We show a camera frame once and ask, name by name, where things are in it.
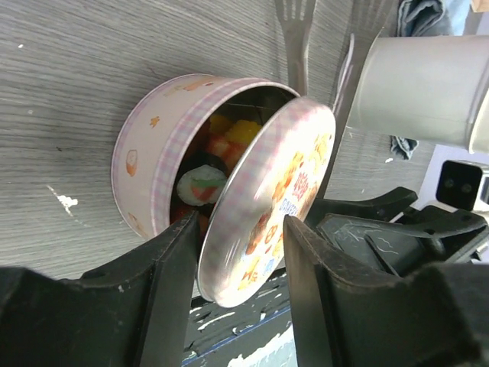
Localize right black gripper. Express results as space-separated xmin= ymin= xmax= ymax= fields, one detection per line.
xmin=305 ymin=187 xmax=488 ymax=275

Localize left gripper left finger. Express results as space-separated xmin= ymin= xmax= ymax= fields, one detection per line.
xmin=1 ymin=213 xmax=199 ymax=366

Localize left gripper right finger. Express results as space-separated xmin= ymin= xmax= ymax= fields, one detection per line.
xmin=283 ymin=216 xmax=488 ymax=366

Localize metal lid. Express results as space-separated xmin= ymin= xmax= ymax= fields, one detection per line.
xmin=196 ymin=97 xmax=336 ymax=307

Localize food pieces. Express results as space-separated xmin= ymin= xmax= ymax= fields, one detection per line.
xmin=170 ymin=114 xmax=262 ymax=223

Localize tall white cylinder container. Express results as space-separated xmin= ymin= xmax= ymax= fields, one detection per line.
xmin=348 ymin=35 xmax=488 ymax=151

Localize pink metal bowl container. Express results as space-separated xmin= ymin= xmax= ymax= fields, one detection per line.
xmin=111 ymin=73 xmax=299 ymax=239

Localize blue denim shorts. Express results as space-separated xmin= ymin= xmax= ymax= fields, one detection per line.
xmin=389 ymin=0 xmax=473 ymax=161

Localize metal tongs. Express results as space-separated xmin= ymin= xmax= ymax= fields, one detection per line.
xmin=274 ymin=0 xmax=394 ymax=200

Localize white lid with brown strap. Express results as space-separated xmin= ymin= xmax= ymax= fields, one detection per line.
xmin=468 ymin=87 xmax=489 ymax=154

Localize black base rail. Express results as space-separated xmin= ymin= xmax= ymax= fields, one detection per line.
xmin=181 ymin=268 xmax=296 ymax=366

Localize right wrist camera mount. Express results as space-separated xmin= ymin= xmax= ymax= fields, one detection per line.
xmin=436 ymin=161 xmax=488 ymax=212

